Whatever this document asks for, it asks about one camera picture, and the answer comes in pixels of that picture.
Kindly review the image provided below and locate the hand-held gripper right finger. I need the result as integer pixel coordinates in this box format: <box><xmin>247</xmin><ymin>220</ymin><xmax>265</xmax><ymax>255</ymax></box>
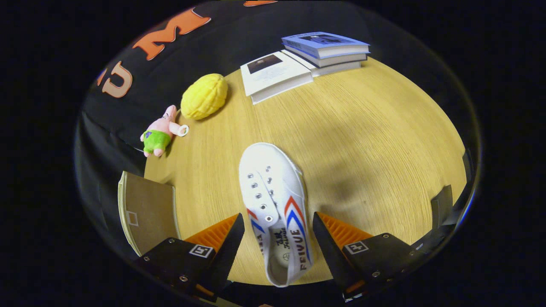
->
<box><xmin>312</xmin><ymin>211</ymin><xmax>427</xmax><ymax>302</ymax></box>

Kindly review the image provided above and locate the plain white book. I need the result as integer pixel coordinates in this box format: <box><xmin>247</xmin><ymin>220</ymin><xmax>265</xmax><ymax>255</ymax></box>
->
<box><xmin>282</xmin><ymin>49</ymin><xmax>363</xmax><ymax>78</ymax></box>

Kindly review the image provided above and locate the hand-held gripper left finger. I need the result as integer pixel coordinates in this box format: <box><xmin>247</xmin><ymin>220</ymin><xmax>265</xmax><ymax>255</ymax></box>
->
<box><xmin>136</xmin><ymin>213</ymin><xmax>246</xmax><ymax>303</ymax></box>

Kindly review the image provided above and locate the pink starfish plush toy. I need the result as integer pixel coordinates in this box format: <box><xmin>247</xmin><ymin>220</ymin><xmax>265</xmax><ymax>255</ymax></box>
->
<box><xmin>140</xmin><ymin>105</ymin><xmax>189</xmax><ymax>158</ymax></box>

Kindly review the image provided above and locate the dark upright panel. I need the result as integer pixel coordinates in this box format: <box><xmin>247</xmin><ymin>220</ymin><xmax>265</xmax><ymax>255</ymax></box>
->
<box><xmin>430</xmin><ymin>185</ymin><xmax>453</xmax><ymax>229</ymax></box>

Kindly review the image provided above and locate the black backdrop cloth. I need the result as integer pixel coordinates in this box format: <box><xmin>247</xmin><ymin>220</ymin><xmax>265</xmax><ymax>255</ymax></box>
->
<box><xmin>75</xmin><ymin>0</ymin><xmax>465</xmax><ymax>261</ymax></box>

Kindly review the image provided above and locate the white canvas shoe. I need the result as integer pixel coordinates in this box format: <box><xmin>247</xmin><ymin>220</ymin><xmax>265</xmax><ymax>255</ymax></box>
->
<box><xmin>238</xmin><ymin>142</ymin><xmax>315</xmax><ymax>287</ymax></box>

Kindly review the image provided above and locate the white book with dark photo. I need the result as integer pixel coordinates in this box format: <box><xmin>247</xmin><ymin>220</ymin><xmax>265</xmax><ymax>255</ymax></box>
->
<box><xmin>240</xmin><ymin>50</ymin><xmax>314</xmax><ymax>105</ymax></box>

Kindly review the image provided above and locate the blue book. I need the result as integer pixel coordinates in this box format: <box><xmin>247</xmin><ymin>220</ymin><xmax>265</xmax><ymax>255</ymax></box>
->
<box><xmin>281</xmin><ymin>31</ymin><xmax>371</xmax><ymax>68</ymax></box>

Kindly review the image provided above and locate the yellow bumpy bread toy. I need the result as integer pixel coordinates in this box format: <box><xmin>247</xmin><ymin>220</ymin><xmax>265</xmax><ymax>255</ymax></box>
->
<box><xmin>180</xmin><ymin>73</ymin><xmax>229</xmax><ymax>121</ymax></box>

